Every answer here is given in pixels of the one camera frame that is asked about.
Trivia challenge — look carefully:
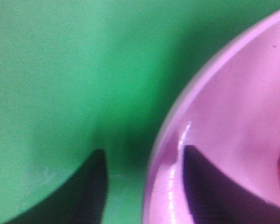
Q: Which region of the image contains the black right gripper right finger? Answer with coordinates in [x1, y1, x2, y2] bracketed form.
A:
[182, 145, 280, 224]

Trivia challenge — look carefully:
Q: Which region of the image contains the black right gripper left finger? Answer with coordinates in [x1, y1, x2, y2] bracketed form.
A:
[9, 149, 108, 224]

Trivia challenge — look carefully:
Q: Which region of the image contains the pink round plate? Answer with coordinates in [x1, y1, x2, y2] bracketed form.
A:
[142, 10, 280, 224]

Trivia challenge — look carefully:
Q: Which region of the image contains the green table mat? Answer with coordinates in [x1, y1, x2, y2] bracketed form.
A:
[0, 0, 280, 224]

